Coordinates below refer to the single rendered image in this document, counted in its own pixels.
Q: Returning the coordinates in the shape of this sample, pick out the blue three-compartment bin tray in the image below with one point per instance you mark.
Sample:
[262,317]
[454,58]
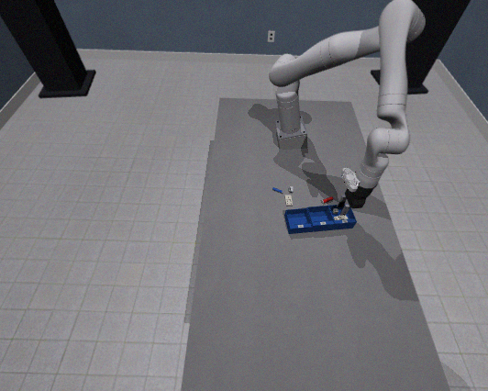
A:
[313,219]

